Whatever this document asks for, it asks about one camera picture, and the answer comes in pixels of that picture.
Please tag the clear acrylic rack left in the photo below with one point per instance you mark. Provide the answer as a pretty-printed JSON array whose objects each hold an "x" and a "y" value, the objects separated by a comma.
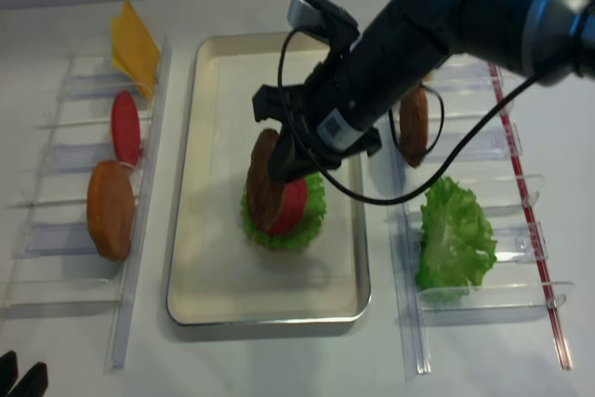
[{"x": 55, "y": 128}]

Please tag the clear acrylic rack right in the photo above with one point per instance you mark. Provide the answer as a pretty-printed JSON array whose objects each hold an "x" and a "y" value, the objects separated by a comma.
[{"x": 519, "y": 287}]

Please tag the orange bun half left rack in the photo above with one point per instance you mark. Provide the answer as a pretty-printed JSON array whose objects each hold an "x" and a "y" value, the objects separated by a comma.
[{"x": 110, "y": 209}]

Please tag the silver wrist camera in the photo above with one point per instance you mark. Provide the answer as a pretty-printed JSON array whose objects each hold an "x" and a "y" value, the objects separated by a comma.
[{"x": 324, "y": 21}]

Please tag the yellow cheese slice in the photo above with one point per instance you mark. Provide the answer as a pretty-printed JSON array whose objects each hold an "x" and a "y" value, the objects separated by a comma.
[{"x": 134, "y": 52}]

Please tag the red tomato slice on tray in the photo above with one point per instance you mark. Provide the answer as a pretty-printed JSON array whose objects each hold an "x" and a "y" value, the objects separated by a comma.
[{"x": 292, "y": 209}]

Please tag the white paper liner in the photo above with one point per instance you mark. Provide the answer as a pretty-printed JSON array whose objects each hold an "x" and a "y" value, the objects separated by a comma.
[{"x": 227, "y": 253}]

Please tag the brown meat patty rear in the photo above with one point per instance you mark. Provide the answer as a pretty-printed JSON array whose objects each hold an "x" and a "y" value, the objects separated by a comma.
[{"x": 414, "y": 126}]

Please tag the cream metal tray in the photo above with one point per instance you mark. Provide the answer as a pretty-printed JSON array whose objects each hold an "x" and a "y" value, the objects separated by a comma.
[{"x": 191, "y": 298}]

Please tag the red tomato slice in rack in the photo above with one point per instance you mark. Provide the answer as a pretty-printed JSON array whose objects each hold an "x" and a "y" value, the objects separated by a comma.
[{"x": 125, "y": 129}]

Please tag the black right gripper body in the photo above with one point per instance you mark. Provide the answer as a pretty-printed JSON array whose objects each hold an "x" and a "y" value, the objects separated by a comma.
[{"x": 355, "y": 85}]

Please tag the clear acrylic rack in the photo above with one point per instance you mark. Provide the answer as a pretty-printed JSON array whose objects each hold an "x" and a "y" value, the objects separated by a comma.
[
  {"x": 519, "y": 287},
  {"x": 55, "y": 128}
]

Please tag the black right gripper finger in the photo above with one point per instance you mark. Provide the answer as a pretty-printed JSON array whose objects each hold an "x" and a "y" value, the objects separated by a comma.
[
  {"x": 268, "y": 103},
  {"x": 295, "y": 154}
]

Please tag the green lettuce leaf in rack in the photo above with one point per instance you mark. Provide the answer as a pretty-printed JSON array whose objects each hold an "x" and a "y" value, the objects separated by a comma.
[{"x": 457, "y": 246}]

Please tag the brown meat patty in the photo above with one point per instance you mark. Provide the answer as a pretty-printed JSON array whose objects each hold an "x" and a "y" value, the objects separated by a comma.
[
  {"x": 414, "y": 126},
  {"x": 264, "y": 196}
]

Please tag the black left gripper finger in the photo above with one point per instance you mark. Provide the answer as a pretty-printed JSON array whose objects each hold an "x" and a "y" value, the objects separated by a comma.
[
  {"x": 9, "y": 370},
  {"x": 33, "y": 384}
]

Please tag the brown meat patty front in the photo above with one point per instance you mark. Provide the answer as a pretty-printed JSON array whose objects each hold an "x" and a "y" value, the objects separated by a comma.
[{"x": 264, "y": 196}]

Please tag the green lettuce leaf on tray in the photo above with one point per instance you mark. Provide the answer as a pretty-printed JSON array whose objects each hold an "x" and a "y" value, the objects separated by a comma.
[{"x": 305, "y": 232}]

